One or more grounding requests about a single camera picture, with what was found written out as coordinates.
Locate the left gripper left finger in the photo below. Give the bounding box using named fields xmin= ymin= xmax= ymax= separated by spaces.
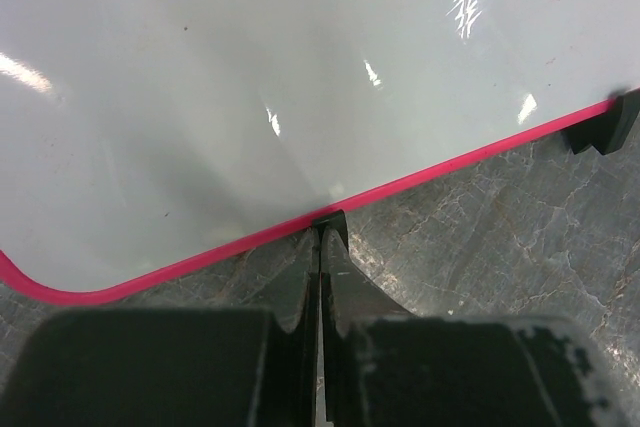
xmin=1 ymin=229 xmax=319 ymax=426

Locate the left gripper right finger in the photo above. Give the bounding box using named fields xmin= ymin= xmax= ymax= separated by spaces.
xmin=320 ymin=229 xmax=629 ymax=426

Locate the pink framed whiteboard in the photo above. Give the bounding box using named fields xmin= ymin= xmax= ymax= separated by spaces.
xmin=1 ymin=0 xmax=639 ymax=305

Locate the black whiteboard foot clip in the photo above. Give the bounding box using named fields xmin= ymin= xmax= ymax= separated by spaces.
xmin=311 ymin=209 xmax=349 ymax=249

